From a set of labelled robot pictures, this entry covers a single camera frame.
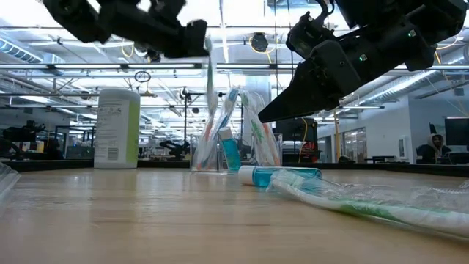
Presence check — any clear acrylic organizer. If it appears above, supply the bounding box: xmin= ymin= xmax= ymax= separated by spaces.
xmin=190 ymin=133 xmax=284 ymax=174

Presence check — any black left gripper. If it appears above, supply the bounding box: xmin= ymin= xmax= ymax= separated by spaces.
xmin=98 ymin=0 xmax=210 ymax=59

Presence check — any distant black equipment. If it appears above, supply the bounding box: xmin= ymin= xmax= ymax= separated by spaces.
xmin=0 ymin=120 xmax=47 ymax=161

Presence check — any long ceiling light strip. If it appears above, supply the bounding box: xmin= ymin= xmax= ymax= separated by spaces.
xmin=0 ymin=62 xmax=469 ymax=73

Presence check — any person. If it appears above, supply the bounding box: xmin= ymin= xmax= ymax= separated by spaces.
xmin=417 ymin=133 xmax=454 ymax=165

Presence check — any small blue mouthwash bottle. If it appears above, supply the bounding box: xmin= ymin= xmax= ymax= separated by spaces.
xmin=218 ymin=127 xmax=243 ymax=172
xmin=237 ymin=164 xmax=323 ymax=188

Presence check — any black monitor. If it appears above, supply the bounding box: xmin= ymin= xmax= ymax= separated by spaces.
xmin=444 ymin=117 xmax=469 ymax=147

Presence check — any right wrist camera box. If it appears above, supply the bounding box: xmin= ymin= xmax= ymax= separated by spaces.
xmin=285 ymin=10 xmax=333 ymax=62

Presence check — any black cable ring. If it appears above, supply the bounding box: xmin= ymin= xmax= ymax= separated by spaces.
xmin=133 ymin=70 xmax=152 ymax=84

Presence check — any white green wipes canister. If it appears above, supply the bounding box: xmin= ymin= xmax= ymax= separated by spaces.
xmin=94 ymin=89 xmax=141 ymax=169

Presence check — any black cabinet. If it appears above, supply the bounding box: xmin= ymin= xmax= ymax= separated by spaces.
xmin=275 ymin=117 xmax=319 ymax=165

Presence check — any yellow hanging cable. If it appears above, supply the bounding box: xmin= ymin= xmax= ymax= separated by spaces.
xmin=332 ymin=108 xmax=341 ymax=164

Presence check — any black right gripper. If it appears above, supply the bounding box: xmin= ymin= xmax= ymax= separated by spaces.
xmin=258 ymin=16 xmax=437 ymax=124

